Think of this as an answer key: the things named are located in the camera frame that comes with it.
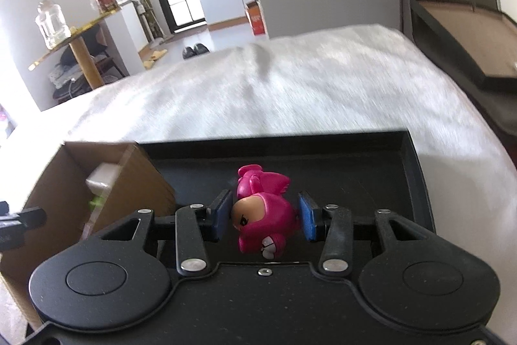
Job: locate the black slipper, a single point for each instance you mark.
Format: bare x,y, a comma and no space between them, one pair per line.
202,48
188,52

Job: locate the round gold side table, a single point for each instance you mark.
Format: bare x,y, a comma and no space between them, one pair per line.
83,62

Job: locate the black chair with clutter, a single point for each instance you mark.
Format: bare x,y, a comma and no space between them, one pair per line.
64,74

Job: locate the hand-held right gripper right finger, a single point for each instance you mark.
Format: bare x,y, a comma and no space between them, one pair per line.
307,215

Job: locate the brown cardboard box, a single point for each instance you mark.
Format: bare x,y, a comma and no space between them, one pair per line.
153,187

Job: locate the white charger adapter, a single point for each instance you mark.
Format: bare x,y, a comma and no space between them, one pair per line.
103,177

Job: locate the black plastic tray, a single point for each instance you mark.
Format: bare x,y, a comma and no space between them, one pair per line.
343,167

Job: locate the clear glass jar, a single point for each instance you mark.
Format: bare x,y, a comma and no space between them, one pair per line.
52,25

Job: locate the white fluffy blanket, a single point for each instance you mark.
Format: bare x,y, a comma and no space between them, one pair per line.
303,86

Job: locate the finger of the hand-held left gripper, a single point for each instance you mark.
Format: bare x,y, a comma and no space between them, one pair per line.
3,206
24,219

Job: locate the white low cabinet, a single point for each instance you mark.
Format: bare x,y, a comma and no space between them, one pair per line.
133,29

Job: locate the pink figurine toy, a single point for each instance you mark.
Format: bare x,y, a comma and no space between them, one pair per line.
270,207

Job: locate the orange cardboard box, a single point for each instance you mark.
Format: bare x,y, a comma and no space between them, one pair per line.
256,19

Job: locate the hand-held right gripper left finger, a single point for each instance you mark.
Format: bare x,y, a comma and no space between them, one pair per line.
221,213

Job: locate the black framed brown board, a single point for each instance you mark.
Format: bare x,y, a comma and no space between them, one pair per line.
464,33

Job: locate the yellow slipper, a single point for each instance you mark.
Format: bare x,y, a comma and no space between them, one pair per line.
159,54
149,63

